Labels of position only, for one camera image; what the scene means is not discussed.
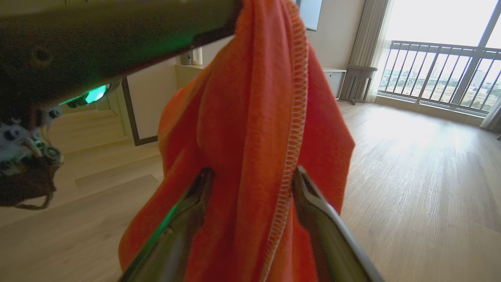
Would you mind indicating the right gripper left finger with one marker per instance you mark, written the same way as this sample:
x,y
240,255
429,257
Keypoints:
x,y
172,243

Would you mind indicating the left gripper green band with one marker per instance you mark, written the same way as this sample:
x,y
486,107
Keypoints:
x,y
27,172

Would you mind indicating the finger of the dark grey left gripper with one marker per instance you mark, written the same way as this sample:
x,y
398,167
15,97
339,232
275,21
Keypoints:
x,y
101,39

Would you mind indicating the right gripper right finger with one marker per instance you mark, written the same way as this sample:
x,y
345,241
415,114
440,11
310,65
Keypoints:
x,y
328,239

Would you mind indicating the red garment with white trim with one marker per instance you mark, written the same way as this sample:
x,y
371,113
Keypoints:
x,y
250,137

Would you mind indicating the low white cabinet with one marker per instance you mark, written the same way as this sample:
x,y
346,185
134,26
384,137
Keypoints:
x,y
336,83

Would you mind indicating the grey slatted side table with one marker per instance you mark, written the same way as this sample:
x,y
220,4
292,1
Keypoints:
x,y
358,84

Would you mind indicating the grey balcony railing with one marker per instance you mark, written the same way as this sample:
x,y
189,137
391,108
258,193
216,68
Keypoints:
x,y
438,74

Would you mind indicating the beige window curtain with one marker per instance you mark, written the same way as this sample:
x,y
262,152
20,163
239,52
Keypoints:
x,y
492,115
368,43

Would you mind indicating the white panel with dark frame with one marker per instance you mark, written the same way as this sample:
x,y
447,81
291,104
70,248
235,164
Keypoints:
x,y
150,105

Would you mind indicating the wall-mounted flat television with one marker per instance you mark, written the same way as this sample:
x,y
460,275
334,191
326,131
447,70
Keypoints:
x,y
310,13

